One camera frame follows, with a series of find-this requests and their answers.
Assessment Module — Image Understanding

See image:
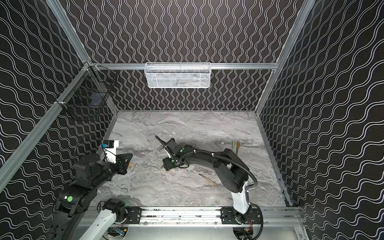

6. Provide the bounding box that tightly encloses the black wire basket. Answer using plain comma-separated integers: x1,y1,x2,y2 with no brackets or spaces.
60,66,118,122

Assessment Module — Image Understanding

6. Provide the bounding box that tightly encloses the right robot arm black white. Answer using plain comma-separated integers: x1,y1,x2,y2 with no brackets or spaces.
156,136,263,225

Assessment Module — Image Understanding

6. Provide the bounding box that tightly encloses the aluminium left horizontal rail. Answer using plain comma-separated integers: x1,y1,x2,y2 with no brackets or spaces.
0,67,91,193

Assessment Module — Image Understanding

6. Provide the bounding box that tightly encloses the aluminium horizontal rail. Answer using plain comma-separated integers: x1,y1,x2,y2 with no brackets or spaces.
0,67,91,193
91,63,278,71

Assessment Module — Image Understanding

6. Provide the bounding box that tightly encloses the aluminium corner frame post left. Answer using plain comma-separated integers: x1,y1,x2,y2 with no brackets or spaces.
47,0,91,63

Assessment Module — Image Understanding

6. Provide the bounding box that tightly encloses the white wire mesh basket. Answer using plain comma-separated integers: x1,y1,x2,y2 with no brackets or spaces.
144,62,212,89

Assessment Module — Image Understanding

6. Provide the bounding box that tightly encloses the aluminium corner frame post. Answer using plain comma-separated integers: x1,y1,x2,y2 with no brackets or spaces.
255,0,316,115
47,0,91,63

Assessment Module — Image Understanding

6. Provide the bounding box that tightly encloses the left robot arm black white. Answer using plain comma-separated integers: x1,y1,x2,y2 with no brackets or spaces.
49,153,133,240

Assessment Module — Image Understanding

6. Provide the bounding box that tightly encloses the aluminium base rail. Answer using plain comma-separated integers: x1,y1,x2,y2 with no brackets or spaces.
68,205,304,229

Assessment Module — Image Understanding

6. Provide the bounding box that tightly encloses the aluminium corner frame post right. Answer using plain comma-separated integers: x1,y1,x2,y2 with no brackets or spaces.
255,0,316,115

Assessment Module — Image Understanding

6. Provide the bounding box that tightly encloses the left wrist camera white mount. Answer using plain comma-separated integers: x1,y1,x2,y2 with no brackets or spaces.
102,140,119,164

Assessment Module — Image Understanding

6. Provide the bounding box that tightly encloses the aluminium back horizontal rail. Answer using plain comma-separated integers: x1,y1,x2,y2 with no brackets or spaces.
91,63,278,71

